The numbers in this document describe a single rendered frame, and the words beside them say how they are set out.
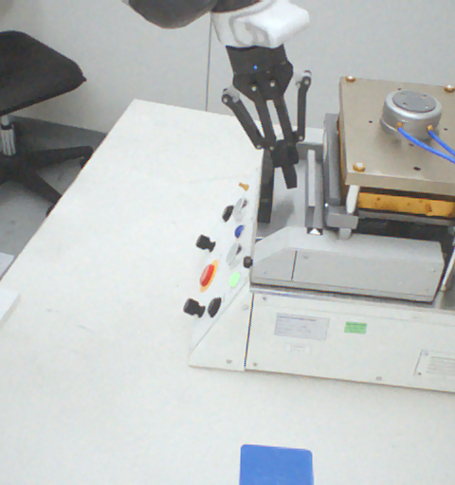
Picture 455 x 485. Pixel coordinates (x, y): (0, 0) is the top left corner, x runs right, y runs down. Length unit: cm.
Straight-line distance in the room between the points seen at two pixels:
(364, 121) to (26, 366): 61
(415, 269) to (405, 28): 161
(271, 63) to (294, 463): 54
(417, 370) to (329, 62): 163
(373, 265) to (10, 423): 54
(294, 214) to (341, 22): 152
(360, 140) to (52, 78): 165
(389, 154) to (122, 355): 50
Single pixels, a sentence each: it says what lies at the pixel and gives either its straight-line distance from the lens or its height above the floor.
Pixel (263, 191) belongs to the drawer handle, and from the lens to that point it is 106.
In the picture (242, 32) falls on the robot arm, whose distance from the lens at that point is 95.
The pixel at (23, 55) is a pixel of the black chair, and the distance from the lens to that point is 266.
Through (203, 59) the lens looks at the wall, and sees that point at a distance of 269.
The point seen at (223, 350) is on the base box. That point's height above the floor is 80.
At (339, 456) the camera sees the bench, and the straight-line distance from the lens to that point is 108.
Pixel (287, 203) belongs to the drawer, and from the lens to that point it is 111.
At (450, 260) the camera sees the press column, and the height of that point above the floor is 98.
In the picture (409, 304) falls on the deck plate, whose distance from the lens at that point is 104.
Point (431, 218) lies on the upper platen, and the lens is 104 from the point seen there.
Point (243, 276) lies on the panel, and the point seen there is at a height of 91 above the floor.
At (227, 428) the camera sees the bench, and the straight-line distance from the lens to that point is 108.
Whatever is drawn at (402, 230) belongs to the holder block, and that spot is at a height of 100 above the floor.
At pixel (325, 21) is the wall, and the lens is 255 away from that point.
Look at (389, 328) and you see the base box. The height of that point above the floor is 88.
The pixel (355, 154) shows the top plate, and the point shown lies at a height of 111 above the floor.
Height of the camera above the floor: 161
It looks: 39 degrees down
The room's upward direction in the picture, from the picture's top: 5 degrees clockwise
